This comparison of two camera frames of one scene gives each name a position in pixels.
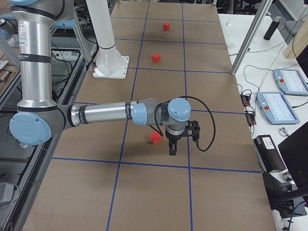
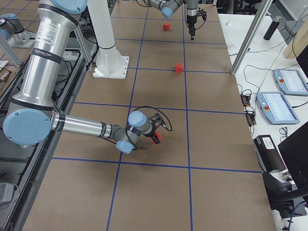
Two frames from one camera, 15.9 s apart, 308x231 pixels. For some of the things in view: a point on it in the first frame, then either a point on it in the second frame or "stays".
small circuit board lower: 250,119 stays
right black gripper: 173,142 → 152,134
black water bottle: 272,28 stays
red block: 166,26 stays
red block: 156,57 → 178,67
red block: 155,137 stays
